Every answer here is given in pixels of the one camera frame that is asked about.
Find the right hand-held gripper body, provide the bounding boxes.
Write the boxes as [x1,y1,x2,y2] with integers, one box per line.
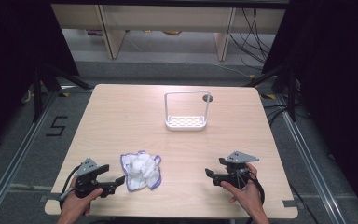
[224,151,260,189]

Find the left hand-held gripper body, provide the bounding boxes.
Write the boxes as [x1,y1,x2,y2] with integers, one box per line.
[73,158,105,199]

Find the white cloth with purple edge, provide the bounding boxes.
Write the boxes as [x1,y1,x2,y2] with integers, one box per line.
[119,150,163,193]

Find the white wire basket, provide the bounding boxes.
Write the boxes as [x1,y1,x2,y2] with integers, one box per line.
[163,90,213,132]

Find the person's right hand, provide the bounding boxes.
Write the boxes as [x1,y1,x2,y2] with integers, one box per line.
[220,162,264,217]

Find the person's left hand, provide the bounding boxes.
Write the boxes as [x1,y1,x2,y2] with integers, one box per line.
[57,177,103,220]

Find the black metal stand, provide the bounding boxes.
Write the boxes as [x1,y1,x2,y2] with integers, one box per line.
[32,63,95,123]
[244,63,300,124]

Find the black curtain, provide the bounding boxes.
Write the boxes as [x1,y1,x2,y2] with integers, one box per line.
[0,0,80,157]
[262,0,358,218]

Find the light wooden desk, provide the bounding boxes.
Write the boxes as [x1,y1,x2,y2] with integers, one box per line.
[50,3,287,62]

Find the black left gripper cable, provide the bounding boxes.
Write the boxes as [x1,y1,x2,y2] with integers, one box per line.
[59,164,82,210]

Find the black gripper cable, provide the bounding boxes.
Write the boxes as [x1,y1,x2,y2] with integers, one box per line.
[244,169,266,224]
[59,164,82,210]

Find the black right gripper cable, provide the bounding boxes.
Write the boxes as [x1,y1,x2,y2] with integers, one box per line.
[244,169,266,224]

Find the silver cable plug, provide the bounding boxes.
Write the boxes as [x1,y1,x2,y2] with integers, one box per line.
[58,188,76,201]

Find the aluminium floor rail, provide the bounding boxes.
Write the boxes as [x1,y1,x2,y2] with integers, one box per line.
[274,93,347,224]
[0,91,59,224]

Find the black floor cables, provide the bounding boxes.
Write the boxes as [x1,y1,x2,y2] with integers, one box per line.
[262,104,293,126]

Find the white floor cable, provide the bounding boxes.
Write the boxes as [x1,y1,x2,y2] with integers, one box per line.
[210,61,254,78]

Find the black hanging cable bundle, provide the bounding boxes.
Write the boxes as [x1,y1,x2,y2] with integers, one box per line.
[228,7,278,71]

